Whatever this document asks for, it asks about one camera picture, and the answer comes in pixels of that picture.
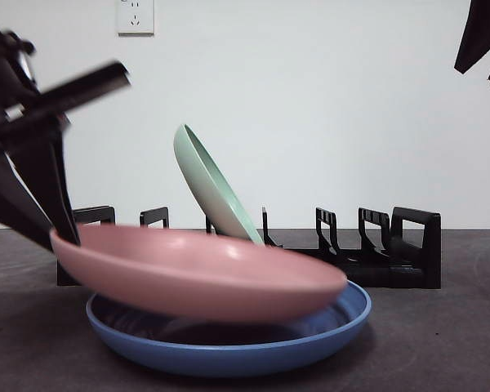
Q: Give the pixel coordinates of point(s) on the black plastic plate rack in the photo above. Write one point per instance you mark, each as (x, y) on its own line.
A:
(412, 273)

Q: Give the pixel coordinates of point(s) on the green round plate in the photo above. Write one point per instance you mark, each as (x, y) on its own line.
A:
(204, 175)

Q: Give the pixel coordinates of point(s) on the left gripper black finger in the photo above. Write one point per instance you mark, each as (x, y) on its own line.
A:
(8, 196)
(45, 163)

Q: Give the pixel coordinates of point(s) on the white wall socket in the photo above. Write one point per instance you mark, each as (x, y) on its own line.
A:
(135, 20)

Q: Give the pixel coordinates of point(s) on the blue round plate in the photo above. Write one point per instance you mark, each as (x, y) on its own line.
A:
(228, 359)

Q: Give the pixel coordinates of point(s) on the pink round plate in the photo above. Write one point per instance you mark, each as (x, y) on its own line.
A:
(188, 277)

